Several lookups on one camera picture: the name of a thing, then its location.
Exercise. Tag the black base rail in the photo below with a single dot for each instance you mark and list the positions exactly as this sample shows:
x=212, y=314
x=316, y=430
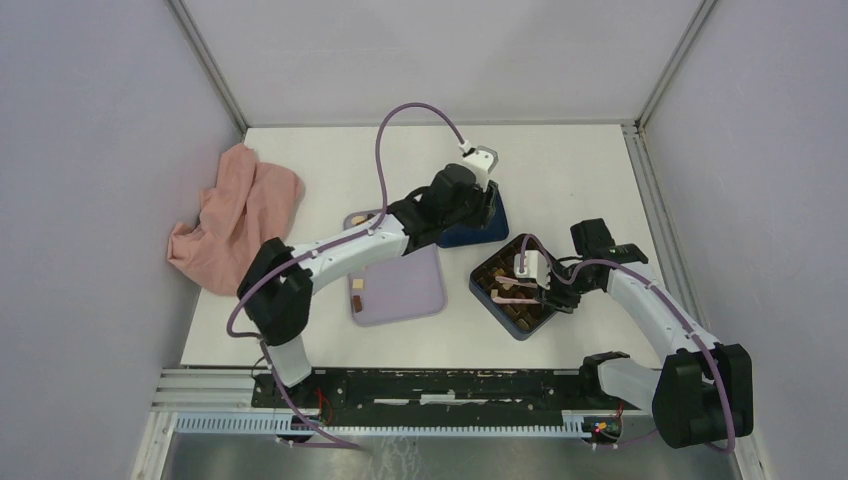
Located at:
x=341, y=397

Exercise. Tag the pink cloth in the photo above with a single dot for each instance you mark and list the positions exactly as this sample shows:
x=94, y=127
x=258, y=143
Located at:
x=251, y=202

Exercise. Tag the blue chocolate box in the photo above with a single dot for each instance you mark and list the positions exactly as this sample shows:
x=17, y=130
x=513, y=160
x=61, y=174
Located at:
x=520, y=321

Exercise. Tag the lilac tray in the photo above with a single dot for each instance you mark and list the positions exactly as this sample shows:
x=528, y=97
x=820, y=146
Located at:
x=398, y=289

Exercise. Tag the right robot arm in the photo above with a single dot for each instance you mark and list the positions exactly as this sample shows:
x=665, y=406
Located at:
x=703, y=392

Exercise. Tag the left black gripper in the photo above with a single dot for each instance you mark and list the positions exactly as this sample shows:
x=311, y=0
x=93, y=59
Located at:
x=482, y=202

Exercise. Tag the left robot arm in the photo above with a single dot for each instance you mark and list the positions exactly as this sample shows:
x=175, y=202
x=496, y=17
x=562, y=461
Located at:
x=277, y=290

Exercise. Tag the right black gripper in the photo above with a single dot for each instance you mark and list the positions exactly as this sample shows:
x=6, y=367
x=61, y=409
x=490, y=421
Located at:
x=555, y=299

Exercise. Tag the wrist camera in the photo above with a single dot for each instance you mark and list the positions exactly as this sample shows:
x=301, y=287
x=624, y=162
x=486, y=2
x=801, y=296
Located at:
x=532, y=266
x=480, y=160

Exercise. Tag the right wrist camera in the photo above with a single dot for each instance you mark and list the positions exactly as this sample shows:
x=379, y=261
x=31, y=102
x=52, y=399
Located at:
x=532, y=266

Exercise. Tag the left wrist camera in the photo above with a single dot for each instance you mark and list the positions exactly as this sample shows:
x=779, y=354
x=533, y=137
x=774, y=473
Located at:
x=480, y=160

